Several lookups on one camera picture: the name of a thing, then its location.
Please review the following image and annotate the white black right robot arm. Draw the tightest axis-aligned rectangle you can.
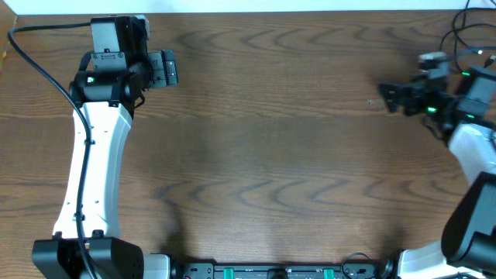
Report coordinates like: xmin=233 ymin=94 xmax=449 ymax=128
xmin=378 ymin=67 xmax=495 ymax=278

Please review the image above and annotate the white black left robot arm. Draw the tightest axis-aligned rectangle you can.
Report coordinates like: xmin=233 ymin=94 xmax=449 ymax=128
xmin=32 ymin=15 xmax=178 ymax=278

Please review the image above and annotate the black left camera cable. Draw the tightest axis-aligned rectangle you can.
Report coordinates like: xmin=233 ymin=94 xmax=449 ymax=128
xmin=7 ymin=22 xmax=98 ymax=279

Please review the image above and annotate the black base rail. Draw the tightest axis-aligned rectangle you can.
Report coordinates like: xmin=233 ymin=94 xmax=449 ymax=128
xmin=170 ymin=260 xmax=393 ymax=279

